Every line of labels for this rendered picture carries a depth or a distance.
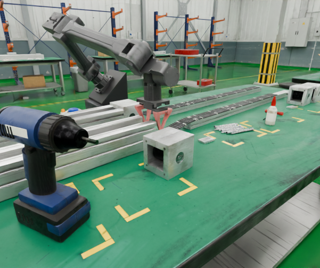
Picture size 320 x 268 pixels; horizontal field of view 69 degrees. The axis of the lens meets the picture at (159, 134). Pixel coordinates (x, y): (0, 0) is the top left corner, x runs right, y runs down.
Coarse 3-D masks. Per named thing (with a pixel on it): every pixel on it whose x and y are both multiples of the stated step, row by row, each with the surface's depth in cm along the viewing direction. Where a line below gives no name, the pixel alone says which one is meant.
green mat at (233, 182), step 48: (192, 96) 147; (288, 144) 78; (96, 192) 53; (144, 192) 53; (192, 192) 53; (240, 192) 53; (0, 240) 40; (48, 240) 40; (96, 240) 40; (144, 240) 40; (192, 240) 40
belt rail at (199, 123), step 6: (282, 90) 149; (288, 90) 149; (276, 96) 137; (282, 96) 142; (258, 102) 123; (264, 102) 128; (240, 108) 112; (246, 108) 116; (222, 114) 103; (228, 114) 106; (198, 120) 92; (204, 120) 95; (210, 120) 98; (216, 120) 101; (186, 126) 92; (192, 126) 91; (198, 126) 94
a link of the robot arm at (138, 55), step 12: (72, 24) 81; (84, 24) 87; (60, 36) 83; (72, 36) 81; (84, 36) 77; (96, 36) 74; (108, 36) 72; (96, 48) 77; (108, 48) 70; (120, 48) 68; (132, 48) 66; (144, 48) 66; (120, 60) 70; (132, 60) 65; (144, 60) 67
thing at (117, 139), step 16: (96, 128) 68; (112, 128) 72; (128, 128) 68; (144, 128) 71; (16, 144) 57; (112, 144) 64; (128, 144) 70; (0, 160) 49; (16, 160) 49; (64, 160) 56; (80, 160) 60; (96, 160) 62; (112, 160) 66; (0, 176) 48; (16, 176) 50; (64, 176) 57; (0, 192) 49; (16, 192) 51
